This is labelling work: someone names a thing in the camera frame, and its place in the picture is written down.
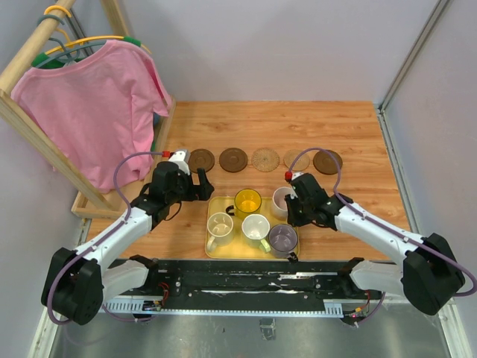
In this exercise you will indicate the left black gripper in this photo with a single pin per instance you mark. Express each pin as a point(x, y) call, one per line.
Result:
point(200, 192)

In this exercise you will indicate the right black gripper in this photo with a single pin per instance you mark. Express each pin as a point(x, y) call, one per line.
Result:
point(294, 218)

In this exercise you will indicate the pink translucent cup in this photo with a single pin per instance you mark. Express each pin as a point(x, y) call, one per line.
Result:
point(278, 204)

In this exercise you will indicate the brown wooden coaster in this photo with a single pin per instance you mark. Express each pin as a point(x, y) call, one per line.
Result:
point(233, 160)
point(201, 159)
point(327, 163)

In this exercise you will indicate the large woven rattan coaster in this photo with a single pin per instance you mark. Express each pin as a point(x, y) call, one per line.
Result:
point(265, 159)

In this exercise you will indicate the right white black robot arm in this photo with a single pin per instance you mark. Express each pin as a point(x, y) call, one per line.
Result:
point(422, 269)

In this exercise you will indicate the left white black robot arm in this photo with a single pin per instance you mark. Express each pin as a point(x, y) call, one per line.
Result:
point(80, 281)

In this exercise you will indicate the yellow transparent cup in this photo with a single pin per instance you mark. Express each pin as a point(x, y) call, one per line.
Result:
point(245, 203)

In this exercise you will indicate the purple translucent mug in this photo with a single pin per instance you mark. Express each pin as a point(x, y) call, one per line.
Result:
point(283, 240)

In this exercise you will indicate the cream mug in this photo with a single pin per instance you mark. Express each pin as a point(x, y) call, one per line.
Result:
point(220, 229)

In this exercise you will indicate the yellow plastic tray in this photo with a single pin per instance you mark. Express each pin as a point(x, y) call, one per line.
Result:
point(238, 249)

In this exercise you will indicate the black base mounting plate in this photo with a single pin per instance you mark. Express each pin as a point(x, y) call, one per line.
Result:
point(252, 284)

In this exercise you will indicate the pink t-shirt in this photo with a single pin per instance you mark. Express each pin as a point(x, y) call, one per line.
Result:
point(99, 112)

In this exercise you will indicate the grey teal hanger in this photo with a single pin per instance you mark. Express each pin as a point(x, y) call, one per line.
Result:
point(68, 52)

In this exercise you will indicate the yellow green hanger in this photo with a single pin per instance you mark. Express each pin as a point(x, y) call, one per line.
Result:
point(118, 24)

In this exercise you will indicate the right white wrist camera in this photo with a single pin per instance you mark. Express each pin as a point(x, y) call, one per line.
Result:
point(290, 177)

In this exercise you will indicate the white mug green handle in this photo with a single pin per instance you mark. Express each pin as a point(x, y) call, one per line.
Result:
point(255, 229)

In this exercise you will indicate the white slotted cable duct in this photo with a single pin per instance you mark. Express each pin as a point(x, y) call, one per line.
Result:
point(138, 306)

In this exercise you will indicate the aluminium frame rail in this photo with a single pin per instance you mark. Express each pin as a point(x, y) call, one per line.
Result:
point(418, 45)

